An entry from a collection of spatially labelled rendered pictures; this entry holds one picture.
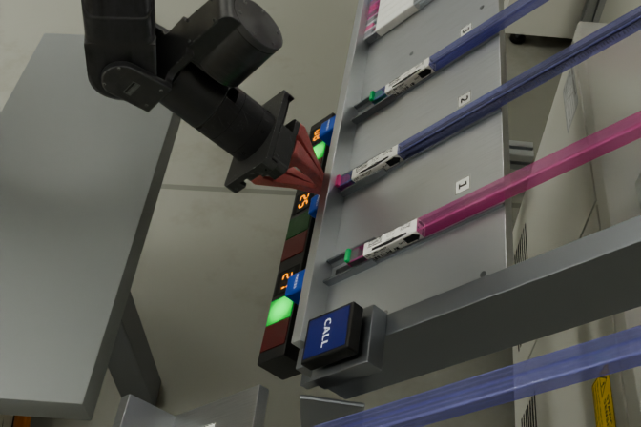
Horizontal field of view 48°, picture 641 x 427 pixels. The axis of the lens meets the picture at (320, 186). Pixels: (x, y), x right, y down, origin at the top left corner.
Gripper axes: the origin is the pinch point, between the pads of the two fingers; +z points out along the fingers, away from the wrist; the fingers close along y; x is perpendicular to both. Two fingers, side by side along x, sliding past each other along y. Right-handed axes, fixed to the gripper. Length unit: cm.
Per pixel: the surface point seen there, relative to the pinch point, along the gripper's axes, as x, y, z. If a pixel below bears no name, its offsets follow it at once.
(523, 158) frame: 8, 48, 50
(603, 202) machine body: -15.5, 11.6, 30.8
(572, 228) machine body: -6.9, 16.9, 38.7
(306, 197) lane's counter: 5.1, 2.7, 2.2
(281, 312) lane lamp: 5.0, -12.6, 2.1
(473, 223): -18.8, -13.0, 1.5
